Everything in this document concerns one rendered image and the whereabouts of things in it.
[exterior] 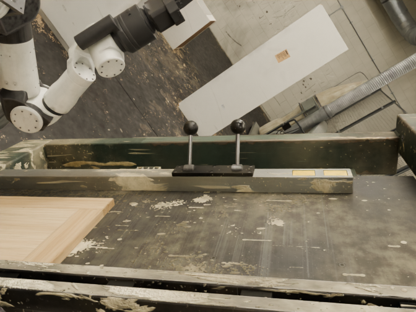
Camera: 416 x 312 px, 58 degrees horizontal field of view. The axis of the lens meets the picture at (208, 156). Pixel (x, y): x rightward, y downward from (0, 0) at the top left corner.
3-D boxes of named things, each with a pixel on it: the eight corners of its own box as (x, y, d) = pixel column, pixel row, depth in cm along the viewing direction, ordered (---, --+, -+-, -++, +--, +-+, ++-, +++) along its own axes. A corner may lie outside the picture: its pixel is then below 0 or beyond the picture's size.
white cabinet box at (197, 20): (161, 17, 609) (195, -11, 582) (181, 47, 618) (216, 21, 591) (150, 17, 568) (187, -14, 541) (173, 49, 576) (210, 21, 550)
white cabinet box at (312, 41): (189, 95, 535) (318, 5, 458) (212, 129, 544) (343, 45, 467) (176, 104, 480) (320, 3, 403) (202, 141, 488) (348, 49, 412)
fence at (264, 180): (7, 181, 110) (4, 169, 109) (349, 184, 88) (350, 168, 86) (-5, 189, 105) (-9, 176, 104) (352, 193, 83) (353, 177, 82)
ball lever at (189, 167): (184, 174, 95) (186, 122, 97) (198, 174, 94) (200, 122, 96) (179, 172, 91) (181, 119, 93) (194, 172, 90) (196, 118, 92)
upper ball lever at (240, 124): (230, 174, 92) (231, 121, 94) (246, 174, 91) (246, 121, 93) (228, 172, 88) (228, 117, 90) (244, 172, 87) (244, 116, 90)
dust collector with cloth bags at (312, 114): (249, 125, 725) (355, 60, 642) (268, 155, 735) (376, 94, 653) (238, 147, 599) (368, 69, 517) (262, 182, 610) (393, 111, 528)
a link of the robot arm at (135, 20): (179, 12, 93) (139, 36, 95) (160, -24, 87) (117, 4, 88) (192, 32, 85) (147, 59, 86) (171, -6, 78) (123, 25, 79)
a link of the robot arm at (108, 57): (149, 59, 89) (109, 84, 90) (134, 28, 93) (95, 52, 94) (127, 31, 78) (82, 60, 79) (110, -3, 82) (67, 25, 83)
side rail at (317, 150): (60, 168, 135) (53, 138, 131) (392, 166, 109) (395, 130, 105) (51, 174, 129) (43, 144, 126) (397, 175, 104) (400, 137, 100)
